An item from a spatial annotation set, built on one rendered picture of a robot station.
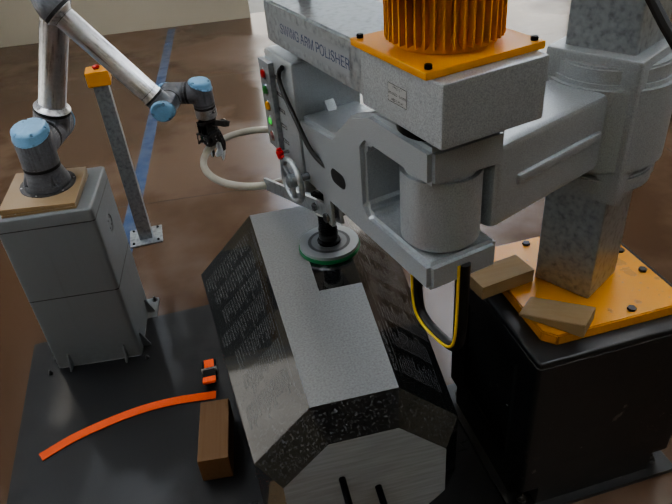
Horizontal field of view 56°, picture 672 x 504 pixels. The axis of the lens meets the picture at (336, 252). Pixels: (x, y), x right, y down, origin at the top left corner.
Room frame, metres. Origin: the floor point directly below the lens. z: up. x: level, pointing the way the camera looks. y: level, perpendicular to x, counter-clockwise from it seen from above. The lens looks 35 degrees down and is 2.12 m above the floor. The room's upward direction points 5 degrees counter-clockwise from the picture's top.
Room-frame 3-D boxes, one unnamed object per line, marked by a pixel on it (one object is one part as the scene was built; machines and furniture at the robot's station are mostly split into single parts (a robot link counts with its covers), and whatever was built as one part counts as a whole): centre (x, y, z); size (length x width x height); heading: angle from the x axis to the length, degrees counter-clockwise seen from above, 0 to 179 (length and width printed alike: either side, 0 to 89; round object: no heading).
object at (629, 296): (1.65, -0.79, 0.76); 0.49 x 0.49 x 0.05; 12
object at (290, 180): (1.72, 0.08, 1.20); 0.15 x 0.10 x 0.15; 25
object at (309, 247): (1.88, 0.02, 0.85); 0.21 x 0.21 x 0.01
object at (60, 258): (2.47, 1.21, 0.43); 0.50 x 0.50 x 0.85; 6
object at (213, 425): (1.69, 0.55, 0.07); 0.30 x 0.12 x 0.12; 4
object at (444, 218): (1.28, -0.26, 1.35); 0.19 x 0.19 x 0.20
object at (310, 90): (1.81, -0.01, 1.33); 0.36 x 0.22 x 0.45; 25
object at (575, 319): (1.45, -0.66, 0.80); 0.20 x 0.10 x 0.05; 52
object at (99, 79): (3.39, 1.18, 0.54); 0.20 x 0.20 x 1.09; 12
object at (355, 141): (1.52, -0.13, 1.31); 0.74 x 0.23 x 0.49; 25
